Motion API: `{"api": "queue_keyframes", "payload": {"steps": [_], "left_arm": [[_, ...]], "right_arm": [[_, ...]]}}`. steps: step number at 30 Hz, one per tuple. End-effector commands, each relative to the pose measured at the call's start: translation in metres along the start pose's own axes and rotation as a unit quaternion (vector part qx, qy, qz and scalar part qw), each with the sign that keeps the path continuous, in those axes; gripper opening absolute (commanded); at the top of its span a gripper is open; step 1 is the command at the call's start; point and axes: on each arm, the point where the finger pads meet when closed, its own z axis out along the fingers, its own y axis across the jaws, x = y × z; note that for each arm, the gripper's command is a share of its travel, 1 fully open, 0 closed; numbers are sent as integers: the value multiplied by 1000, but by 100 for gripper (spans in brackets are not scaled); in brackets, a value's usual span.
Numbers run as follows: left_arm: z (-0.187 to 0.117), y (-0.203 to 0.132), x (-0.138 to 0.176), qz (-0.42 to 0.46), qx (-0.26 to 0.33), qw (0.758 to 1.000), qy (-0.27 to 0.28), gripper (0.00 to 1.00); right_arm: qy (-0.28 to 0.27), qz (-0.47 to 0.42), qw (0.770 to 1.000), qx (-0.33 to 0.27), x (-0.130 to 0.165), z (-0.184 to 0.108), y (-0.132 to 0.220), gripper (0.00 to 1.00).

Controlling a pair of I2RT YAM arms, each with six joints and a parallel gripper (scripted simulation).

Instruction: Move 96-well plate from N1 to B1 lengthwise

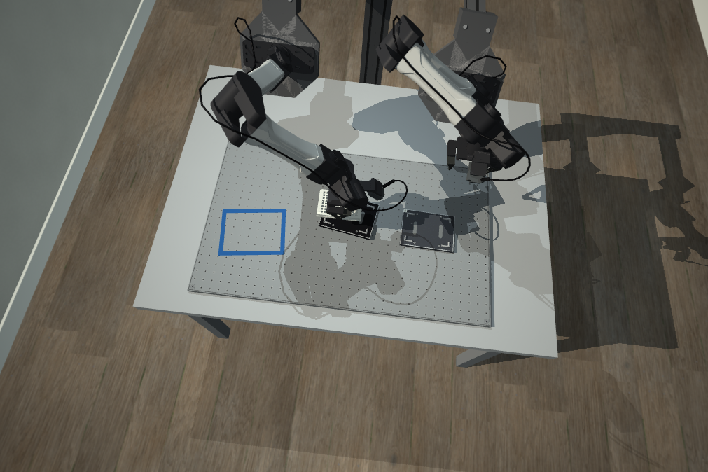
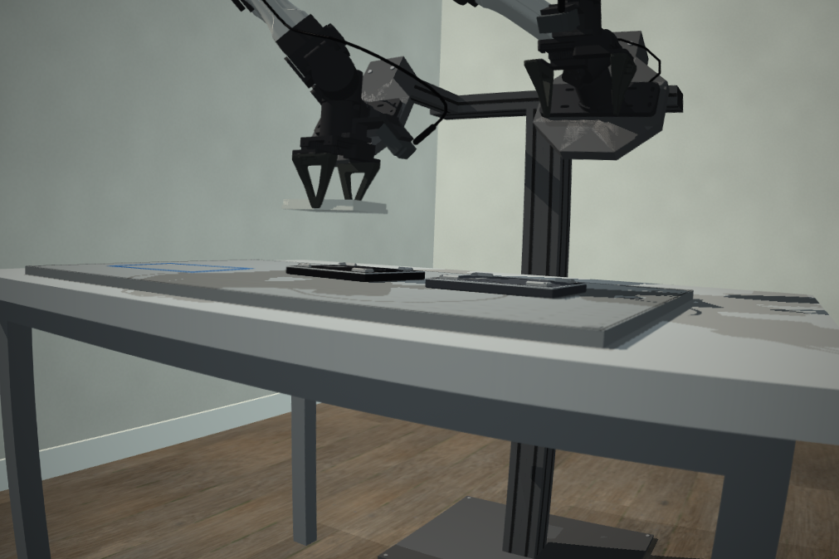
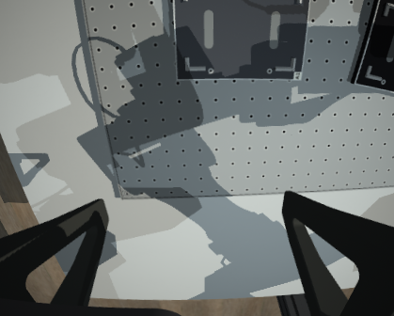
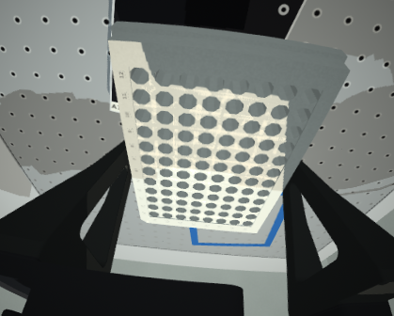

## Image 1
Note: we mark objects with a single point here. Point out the blue tape outline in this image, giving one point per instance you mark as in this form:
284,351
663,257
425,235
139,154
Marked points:
236,253

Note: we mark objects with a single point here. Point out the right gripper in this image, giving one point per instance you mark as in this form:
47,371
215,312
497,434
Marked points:
369,186

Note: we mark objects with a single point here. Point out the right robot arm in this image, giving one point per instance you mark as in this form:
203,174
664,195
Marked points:
243,95

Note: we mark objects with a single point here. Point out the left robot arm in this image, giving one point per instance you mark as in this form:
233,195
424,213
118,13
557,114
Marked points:
462,98

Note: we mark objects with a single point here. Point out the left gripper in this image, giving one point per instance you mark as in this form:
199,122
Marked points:
481,157

